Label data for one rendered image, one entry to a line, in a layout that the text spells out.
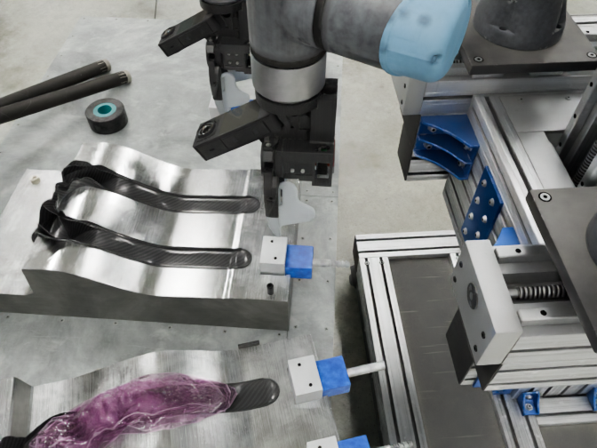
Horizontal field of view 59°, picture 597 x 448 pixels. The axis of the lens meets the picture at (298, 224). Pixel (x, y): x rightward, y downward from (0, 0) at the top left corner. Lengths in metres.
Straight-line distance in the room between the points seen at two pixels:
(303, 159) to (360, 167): 1.62
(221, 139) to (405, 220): 1.49
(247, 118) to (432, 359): 1.06
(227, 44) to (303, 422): 0.56
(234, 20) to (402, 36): 0.46
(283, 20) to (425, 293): 1.23
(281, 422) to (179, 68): 0.89
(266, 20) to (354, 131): 1.89
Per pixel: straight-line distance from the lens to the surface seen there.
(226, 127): 0.60
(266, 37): 0.50
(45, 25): 3.35
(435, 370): 1.50
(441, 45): 0.43
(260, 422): 0.72
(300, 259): 0.78
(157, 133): 1.16
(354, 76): 2.68
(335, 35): 0.46
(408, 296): 1.59
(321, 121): 0.57
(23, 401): 0.78
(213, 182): 0.92
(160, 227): 0.86
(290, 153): 0.58
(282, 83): 0.52
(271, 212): 0.63
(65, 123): 1.25
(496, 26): 1.00
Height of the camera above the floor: 1.54
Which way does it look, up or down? 51 degrees down
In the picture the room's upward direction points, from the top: straight up
